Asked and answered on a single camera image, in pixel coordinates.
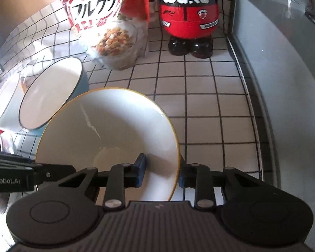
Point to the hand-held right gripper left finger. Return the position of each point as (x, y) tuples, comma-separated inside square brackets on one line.
[(141, 170)]

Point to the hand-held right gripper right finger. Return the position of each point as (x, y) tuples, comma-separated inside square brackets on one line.
[(183, 179)]

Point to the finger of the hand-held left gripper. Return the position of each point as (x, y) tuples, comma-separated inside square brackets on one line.
[(52, 173)]

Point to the white bowl with yellow rim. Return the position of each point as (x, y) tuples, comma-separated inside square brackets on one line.
[(107, 126)]

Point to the large white bowl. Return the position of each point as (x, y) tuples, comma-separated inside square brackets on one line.
[(5, 102)]

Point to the blue bowl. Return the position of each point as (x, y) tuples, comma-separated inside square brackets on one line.
[(50, 97)]

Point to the white checked tablecloth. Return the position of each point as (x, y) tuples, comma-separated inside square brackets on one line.
[(199, 97)]

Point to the red cereal bag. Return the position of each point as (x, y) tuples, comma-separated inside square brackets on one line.
[(107, 18)]

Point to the red panda figure bottle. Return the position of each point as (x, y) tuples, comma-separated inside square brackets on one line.
[(189, 13)]

